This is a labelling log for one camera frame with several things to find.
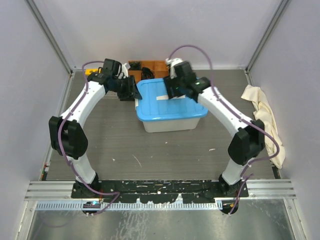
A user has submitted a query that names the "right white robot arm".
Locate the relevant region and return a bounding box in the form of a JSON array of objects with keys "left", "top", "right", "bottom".
[{"left": 163, "top": 58, "right": 265, "bottom": 197}]

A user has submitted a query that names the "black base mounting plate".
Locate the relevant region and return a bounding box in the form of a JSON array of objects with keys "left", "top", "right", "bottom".
[{"left": 72, "top": 178, "right": 250, "bottom": 204}]

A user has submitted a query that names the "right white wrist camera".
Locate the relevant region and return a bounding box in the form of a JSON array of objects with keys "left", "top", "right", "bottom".
[{"left": 165, "top": 58, "right": 183, "bottom": 78}]

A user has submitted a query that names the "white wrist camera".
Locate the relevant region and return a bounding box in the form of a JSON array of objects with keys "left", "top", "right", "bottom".
[
  {"left": 119, "top": 62, "right": 131, "bottom": 79},
  {"left": 165, "top": 58, "right": 183, "bottom": 78}
]

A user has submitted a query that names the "rolled tie orange pattern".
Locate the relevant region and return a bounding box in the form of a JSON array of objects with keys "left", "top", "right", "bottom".
[{"left": 141, "top": 67, "right": 155, "bottom": 80}]

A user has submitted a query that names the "wooden compartment tray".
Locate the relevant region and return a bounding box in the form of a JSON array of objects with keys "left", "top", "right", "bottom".
[{"left": 128, "top": 60, "right": 169, "bottom": 83}]

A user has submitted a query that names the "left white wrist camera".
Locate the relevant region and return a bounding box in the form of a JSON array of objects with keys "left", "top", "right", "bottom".
[{"left": 119, "top": 62, "right": 131, "bottom": 79}]

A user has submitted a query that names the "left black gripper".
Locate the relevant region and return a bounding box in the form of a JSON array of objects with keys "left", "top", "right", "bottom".
[{"left": 109, "top": 75, "right": 142, "bottom": 102}]

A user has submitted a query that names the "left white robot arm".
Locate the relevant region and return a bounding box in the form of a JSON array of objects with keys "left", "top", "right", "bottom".
[{"left": 48, "top": 58, "right": 142, "bottom": 198}]

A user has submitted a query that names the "rolled tie top left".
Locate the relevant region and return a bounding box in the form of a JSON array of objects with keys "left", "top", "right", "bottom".
[{"left": 129, "top": 61, "right": 142, "bottom": 71}]

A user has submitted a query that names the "clear glass stirring rod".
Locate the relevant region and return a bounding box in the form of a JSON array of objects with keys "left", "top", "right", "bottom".
[{"left": 132, "top": 154, "right": 142, "bottom": 168}]

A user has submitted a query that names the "yellow test tube rack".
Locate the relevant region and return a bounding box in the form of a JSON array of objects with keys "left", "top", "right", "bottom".
[{"left": 85, "top": 68, "right": 100, "bottom": 76}]

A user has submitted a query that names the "blue plastic lid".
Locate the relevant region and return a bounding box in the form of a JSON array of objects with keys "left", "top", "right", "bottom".
[{"left": 135, "top": 78, "right": 208, "bottom": 122}]

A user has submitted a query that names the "white plastic tub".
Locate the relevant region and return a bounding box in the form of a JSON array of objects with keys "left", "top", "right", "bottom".
[{"left": 133, "top": 99, "right": 203, "bottom": 133}]

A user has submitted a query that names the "cream cloth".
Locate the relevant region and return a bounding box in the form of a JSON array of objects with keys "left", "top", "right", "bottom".
[{"left": 241, "top": 84, "right": 286, "bottom": 169}]

